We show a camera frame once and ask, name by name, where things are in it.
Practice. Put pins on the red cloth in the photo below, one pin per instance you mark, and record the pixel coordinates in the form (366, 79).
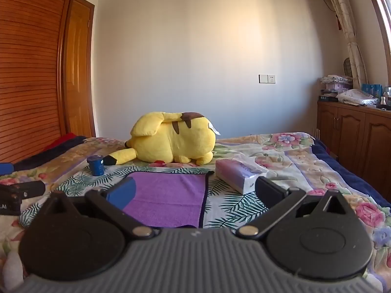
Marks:
(62, 140)

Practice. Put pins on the white wall socket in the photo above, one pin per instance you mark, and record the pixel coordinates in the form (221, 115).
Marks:
(267, 78)

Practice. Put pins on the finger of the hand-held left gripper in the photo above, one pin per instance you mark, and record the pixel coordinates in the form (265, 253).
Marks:
(6, 168)

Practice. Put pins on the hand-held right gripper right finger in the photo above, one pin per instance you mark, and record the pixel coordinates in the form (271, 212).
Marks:
(268, 190)

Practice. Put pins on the wooden window frame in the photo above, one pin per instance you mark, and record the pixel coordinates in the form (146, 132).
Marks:
(378, 15)

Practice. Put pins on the floral storage box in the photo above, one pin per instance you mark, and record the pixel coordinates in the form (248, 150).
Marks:
(336, 83)

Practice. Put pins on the patterned curtain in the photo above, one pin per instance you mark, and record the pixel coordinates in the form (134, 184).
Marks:
(345, 18)

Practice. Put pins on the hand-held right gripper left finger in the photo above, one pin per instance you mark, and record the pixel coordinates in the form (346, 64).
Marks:
(122, 193)

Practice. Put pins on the purple towel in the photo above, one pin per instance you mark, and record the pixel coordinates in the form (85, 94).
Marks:
(171, 195)

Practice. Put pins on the tissue pack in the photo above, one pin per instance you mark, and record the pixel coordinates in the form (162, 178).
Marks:
(235, 174)

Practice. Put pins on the wooden door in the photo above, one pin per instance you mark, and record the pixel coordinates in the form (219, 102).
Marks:
(79, 67)

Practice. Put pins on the small white bottle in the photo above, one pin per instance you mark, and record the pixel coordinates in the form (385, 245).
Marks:
(383, 102)

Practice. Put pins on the yellow plush toy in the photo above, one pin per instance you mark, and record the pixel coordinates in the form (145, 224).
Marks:
(177, 140)

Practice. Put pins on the navy blue blanket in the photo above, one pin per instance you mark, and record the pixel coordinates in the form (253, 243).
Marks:
(351, 177)

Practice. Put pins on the blue round container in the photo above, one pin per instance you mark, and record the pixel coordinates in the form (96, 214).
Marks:
(96, 165)

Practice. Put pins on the floral bed blanket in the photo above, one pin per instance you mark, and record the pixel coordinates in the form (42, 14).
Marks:
(305, 164)

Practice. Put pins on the grey hand fan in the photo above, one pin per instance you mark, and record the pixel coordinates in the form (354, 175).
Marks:
(348, 66)

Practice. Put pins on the black box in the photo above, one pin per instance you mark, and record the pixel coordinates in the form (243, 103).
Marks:
(328, 97)

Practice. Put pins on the wooden slatted wardrobe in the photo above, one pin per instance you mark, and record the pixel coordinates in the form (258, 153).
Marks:
(30, 67)

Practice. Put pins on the dark cloth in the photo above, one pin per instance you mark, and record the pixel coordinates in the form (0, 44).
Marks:
(45, 155)

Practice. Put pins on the blue boxes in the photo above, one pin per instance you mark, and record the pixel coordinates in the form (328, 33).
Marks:
(372, 90)

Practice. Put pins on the wooden cabinet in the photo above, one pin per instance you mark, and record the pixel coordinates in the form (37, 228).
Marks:
(351, 137)

